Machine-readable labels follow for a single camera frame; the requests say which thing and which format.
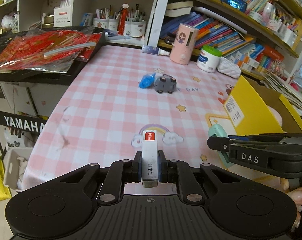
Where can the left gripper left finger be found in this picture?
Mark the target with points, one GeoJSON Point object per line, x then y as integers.
{"type": "Point", "coordinates": [118, 175]}

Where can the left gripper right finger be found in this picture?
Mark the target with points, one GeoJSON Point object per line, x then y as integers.
{"type": "Point", "coordinates": [185, 178]}

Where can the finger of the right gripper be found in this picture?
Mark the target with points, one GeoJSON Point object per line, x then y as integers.
{"type": "Point", "coordinates": [237, 137]}

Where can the mint green clip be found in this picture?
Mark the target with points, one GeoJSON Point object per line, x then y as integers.
{"type": "Point", "coordinates": [219, 140]}

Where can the grey staples box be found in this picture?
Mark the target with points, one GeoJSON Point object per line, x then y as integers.
{"type": "Point", "coordinates": [149, 159]}

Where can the person right hand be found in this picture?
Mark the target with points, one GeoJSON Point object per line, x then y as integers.
{"type": "Point", "coordinates": [296, 195]}

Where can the yellow cardboard box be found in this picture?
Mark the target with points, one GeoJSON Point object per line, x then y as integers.
{"type": "Point", "coordinates": [247, 108]}

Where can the pink checkered tablecloth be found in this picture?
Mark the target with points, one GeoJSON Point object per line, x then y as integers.
{"type": "Point", "coordinates": [102, 115]}

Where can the stack of paper books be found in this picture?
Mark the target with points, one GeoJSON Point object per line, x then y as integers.
{"type": "Point", "coordinates": [274, 82]}

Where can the white quilted pouch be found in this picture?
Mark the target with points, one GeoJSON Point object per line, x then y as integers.
{"type": "Point", "coordinates": [228, 68]}

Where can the orange white medicine boxes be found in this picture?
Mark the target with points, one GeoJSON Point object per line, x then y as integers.
{"type": "Point", "coordinates": [244, 61]}

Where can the white jar green lid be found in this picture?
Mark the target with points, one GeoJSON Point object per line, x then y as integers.
{"type": "Point", "coordinates": [209, 59]}

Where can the grey toy car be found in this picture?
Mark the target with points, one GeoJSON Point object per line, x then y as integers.
{"type": "Point", "coordinates": [165, 84]}

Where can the blue wrapped toy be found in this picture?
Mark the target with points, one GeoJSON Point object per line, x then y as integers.
{"type": "Point", "coordinates": [147, 81]}

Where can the pink cartoon humidifier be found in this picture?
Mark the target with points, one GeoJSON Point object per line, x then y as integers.
{"type": "Point", "coordinates": [184, 44]}

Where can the row of colourful books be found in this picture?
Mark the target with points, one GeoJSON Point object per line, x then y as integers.
{"type": "Point", "coordinates": [218, 35]}

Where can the white storage bin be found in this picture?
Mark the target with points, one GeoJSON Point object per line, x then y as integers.
{"type": "Point", "coordinates": [15, 166]}

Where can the black Yamaha keyboard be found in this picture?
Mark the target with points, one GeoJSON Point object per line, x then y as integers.
{"type": "Point", "coordinates": [32, 76]}

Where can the wooden bookshelf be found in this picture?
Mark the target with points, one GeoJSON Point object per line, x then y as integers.
{"type": "Point", "coordinates": [293, 55]}

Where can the shiny blue box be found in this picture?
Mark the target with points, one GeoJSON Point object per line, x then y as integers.
{"type": "Point", "coordinates": [237, 4]}

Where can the red dressed doll figurine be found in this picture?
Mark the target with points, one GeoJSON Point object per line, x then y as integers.
{"type": "Point", "coordinates": [122, 18]}

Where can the red foil decoration packs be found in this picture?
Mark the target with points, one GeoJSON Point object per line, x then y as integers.
{"type": "Point", "coordinates": [49, 51]}

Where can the white drinking straws box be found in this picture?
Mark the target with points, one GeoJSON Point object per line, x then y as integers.
{"type": "Point", "coordinates": [62, 14]}

